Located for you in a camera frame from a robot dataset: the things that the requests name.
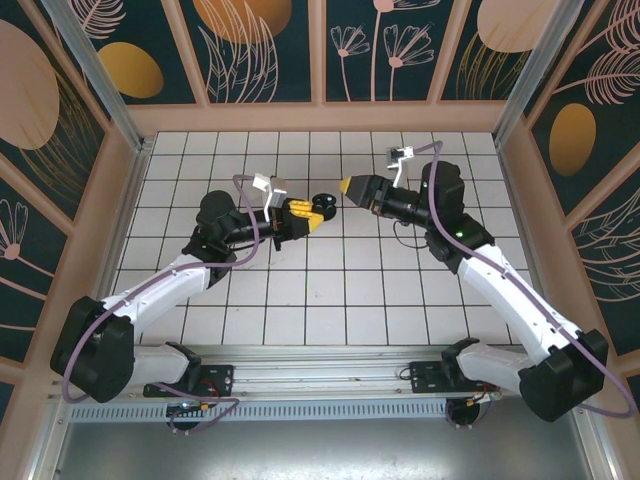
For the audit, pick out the black round cap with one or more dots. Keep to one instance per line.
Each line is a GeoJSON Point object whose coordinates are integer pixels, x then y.
{"type": "Point", "coordinates": [325, 205]}

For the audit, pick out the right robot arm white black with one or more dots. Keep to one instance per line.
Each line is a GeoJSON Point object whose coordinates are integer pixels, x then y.
{"type": "Point", "coordinates": [500, 300]}

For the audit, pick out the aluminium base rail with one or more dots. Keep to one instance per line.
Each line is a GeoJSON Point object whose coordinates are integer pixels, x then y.
{"type": "Point", "coordinates": [320, 372]}

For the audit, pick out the aluminium frame post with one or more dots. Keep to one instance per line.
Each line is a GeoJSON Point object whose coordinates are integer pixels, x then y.
{"type": "Point", "coordinates": [532, 75]}
{"type": "Point", "coordinates": [97, 75]}

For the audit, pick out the steel sheet panel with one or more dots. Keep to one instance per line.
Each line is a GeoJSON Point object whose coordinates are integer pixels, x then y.
{"type": "Point", "coordinates": [320, 450]}

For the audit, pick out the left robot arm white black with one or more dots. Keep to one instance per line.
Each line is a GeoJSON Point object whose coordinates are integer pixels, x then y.
{"type": "Point", "coordinates": [160, 290]}

